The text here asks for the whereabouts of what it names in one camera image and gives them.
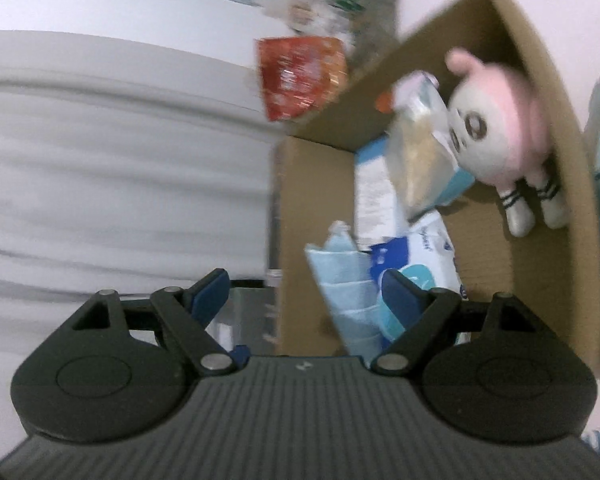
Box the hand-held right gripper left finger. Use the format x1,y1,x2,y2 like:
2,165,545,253
67,268,236,375

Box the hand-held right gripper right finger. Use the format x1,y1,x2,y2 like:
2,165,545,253
370,270,537,375

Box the blue tissue pack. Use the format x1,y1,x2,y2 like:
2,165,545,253
365,210,468,351

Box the light blue checked towel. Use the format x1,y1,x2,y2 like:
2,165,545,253
305,220,388,361

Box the brown cardboard box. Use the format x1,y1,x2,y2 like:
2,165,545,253
267,0,600,361

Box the blue and white carton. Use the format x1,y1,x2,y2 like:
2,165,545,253
352,132,476,241

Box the clear plastic snack packet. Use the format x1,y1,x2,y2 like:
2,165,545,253
385,71,461,221

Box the pink plush toy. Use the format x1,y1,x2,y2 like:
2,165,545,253
445,47,571,238

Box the red snack packet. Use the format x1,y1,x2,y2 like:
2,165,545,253
256,35,351,122

